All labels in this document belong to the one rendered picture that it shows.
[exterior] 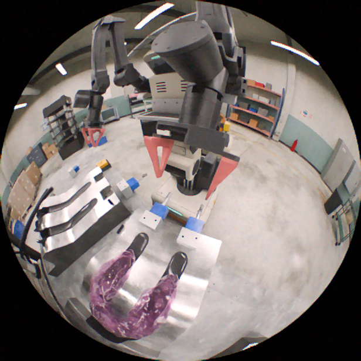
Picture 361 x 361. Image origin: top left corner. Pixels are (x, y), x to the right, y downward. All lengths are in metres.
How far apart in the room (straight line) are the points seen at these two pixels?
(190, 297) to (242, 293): 0.18
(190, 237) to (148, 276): 0.13
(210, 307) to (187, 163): 0.58
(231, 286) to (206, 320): 0.13
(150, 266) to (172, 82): 0.60
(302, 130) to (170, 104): 5.15
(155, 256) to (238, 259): 1.08
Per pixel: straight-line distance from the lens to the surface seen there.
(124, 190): 0.41
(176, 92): 0.49
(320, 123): 5.54
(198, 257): 0.28
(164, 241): 0.28
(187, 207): 0.97
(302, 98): 5.40
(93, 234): 0.39
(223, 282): 0.36
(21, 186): 4.16
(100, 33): 0.62
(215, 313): 0.39
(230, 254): 1.24
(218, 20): 0.24
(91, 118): 0.48
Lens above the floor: 1.13
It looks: 47 degrees down
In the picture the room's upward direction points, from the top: straight up
